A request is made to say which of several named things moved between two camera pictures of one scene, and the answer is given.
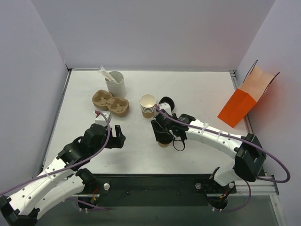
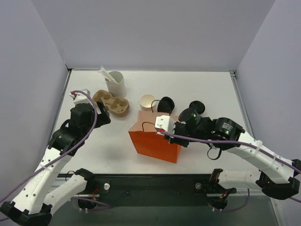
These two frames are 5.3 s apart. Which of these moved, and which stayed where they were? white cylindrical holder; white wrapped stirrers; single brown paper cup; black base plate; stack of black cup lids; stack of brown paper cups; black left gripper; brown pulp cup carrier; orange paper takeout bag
Moved: black left gripper; single brown paper cup; orange paper takeout bag
Stayed: stack of black cup lids; stack of brown paper cups; brown pulp cup carrier; black base plate; white cylindrical holder; white wrapped stirrers
